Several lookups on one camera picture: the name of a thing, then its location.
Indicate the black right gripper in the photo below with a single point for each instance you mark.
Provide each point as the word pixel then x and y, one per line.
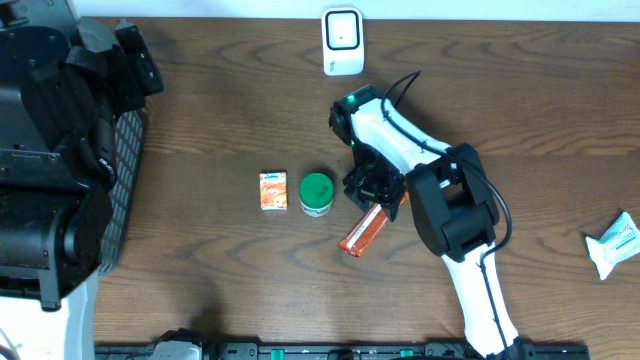
pixel 388 193

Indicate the orange candy bar wrapper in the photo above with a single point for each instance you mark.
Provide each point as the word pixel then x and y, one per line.
pixel 365 232

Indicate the green lid jar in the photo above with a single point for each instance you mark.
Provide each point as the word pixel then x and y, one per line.
pixel 316 194

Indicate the small orange snack box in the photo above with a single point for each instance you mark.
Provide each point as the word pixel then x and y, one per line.
pixel 273 191

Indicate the teal wipes packet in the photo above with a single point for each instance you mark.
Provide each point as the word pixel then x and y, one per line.
pixel 618 243

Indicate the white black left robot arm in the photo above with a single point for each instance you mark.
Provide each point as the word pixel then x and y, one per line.
pixel 71 143

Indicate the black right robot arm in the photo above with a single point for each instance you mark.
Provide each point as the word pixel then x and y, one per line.
pixel 455 208

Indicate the white barcode scanner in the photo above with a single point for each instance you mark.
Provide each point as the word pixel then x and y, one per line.
pixel 343 41

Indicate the grey plastic mesh basket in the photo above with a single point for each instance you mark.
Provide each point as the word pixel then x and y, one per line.
pixel 129 139

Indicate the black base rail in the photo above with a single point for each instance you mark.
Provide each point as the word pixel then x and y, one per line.
pixel 187 344

